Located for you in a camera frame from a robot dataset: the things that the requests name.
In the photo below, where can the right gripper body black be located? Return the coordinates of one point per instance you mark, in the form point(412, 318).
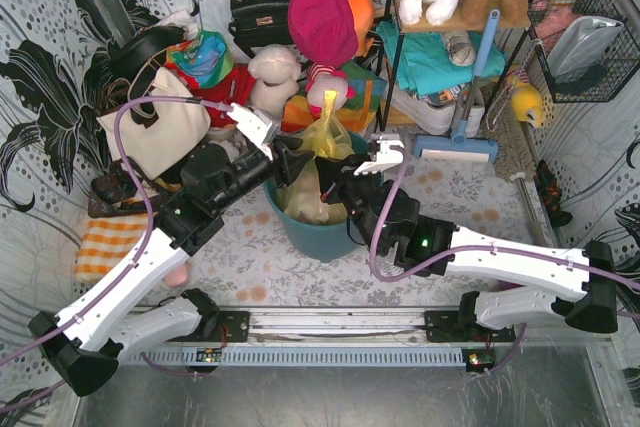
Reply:
point(343, 183)

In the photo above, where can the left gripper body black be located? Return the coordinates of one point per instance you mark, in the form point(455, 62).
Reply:
point(279, 163)

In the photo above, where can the teal trash bin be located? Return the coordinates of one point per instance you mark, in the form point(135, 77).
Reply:
point(315, 229)

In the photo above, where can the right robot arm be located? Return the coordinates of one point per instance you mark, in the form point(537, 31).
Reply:
point(577, 286)

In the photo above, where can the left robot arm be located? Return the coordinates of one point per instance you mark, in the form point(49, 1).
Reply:
point(190, 219)

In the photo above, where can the rainbow striped bag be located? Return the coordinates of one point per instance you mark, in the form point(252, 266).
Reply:
point(356, 114)

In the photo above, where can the cream canvas tote bag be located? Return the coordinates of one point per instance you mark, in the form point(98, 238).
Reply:
point(179, 127)

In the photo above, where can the colourful printed bag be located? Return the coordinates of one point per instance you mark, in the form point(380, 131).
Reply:
point(203, 62)

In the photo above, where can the magenta cloth bag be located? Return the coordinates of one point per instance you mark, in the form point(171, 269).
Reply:
point(323, 30)

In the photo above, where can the red cloth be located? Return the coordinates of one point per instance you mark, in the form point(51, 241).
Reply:
point(234, 88)

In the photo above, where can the white pink plush toy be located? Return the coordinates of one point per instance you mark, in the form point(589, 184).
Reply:
point(324, 78)

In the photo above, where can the cream plush lamb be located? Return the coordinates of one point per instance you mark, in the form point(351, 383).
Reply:
point(276, 72)

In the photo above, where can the white sneakers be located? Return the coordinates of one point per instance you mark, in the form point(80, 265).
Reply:
point(439, 120)

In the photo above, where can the blue floor mop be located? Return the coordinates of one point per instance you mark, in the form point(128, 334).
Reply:
point(458, 146)

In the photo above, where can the black leather handbag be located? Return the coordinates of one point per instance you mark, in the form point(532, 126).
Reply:
point(259, 23)

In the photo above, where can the teal folded towel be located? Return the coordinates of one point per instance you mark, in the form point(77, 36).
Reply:
point(425, 67)

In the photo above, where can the pink plush limb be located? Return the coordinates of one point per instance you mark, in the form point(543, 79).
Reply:
point(178, 276)

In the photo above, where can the orange plush toy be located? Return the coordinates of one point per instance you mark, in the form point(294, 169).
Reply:
point(363, 15)

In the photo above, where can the grey chenille mop head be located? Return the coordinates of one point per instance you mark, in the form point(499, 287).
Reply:
point(514, 159)

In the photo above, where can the grey patterned shoe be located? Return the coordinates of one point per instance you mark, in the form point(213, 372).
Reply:
point(459, 48)

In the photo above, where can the orange checkered cloth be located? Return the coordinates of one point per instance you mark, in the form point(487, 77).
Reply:
point(105, 243)

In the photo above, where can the yellow plush duck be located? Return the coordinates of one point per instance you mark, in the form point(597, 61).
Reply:
point(526, 101)

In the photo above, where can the silver foil pouch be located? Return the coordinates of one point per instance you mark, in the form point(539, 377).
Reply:
point(582, 44)

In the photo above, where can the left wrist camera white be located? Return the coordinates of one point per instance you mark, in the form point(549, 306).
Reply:
point(258, 127)

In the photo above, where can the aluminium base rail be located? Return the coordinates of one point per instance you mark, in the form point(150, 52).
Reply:
point(330, 327)

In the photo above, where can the black wire basket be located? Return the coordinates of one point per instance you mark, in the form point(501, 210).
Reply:
point(606, 78)

